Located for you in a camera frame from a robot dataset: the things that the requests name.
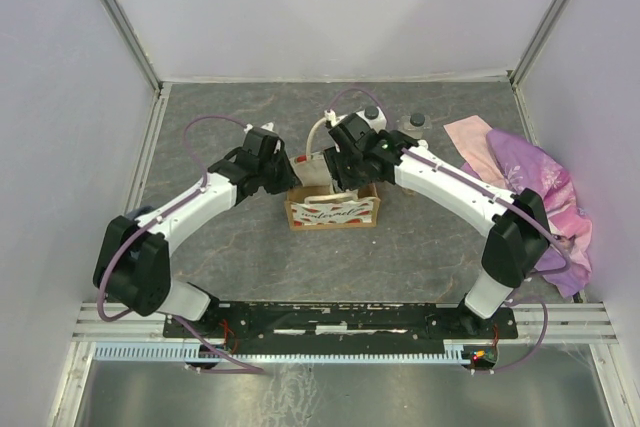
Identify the cream lidded white jar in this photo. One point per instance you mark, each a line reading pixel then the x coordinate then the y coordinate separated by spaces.
pixel 312 171

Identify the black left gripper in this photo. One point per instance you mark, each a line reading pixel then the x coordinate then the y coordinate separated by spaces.
pixel 290 180

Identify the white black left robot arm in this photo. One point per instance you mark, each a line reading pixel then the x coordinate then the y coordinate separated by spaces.
pixel 134 263

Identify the clear bottle grey cap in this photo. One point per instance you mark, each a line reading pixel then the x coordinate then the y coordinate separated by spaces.
pixel 416 125

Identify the aluminium frame rails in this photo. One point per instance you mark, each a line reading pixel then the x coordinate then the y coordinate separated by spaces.
pixel 282 61

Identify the blue-grey towel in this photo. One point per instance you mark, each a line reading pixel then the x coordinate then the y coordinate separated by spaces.
pixel 139 211

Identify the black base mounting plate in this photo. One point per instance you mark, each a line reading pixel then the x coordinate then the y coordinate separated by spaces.
pixel 347 328

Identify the light blue cable duct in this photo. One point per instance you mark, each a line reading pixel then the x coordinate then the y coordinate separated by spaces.
pixel 193 353

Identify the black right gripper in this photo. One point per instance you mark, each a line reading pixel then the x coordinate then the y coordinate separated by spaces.
pixel 335 156

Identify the white bottle grey cap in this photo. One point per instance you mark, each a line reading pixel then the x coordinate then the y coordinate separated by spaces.
pixel 374 116

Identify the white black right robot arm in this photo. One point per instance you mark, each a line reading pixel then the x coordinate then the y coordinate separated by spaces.
pixel 514 226

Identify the purple pink floral cloth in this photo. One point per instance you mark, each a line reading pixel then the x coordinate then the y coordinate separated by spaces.
pixel 546 192

